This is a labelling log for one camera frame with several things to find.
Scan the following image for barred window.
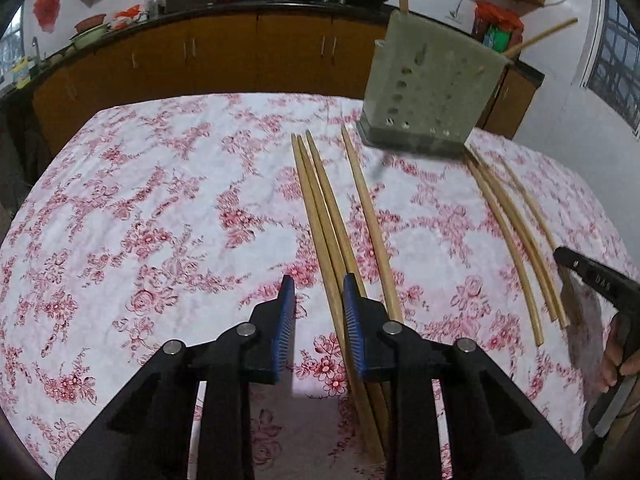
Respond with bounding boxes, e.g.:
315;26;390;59
580;0;640;137

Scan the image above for brown bowl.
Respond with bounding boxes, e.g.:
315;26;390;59
75;13;107;33

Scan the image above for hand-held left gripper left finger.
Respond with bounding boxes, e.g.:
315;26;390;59
55;274;297;480

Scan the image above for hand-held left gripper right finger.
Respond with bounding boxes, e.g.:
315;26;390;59
343;273;586;480

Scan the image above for person's right hand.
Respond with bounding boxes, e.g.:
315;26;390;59
597;312;640;395

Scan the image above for black kitchen countertop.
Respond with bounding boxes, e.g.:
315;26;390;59
0;0;546;106

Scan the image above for wooden base cabinets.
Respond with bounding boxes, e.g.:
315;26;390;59
31;7;543;157

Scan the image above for green basin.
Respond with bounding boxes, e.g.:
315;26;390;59
69;25;110;51

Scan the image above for small kitchen window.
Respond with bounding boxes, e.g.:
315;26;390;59
0;5;26;81

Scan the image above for red wall decoration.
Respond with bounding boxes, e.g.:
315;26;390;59
32;0;64;32

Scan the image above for red and green packages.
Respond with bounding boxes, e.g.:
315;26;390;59
472;0;526;54

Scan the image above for red plastic bag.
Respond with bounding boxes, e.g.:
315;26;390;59
112;5;148;29

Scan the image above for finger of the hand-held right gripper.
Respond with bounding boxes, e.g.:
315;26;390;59
552;246;640;311
557;265;607;396

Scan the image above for red floral tablecloth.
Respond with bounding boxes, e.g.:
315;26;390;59
0;92;637;480

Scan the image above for yellow blue sponge pack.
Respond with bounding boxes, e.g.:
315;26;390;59
11;57;33;88

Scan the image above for grey perforated chopstick holder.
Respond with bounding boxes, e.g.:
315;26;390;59
357;10;512;158

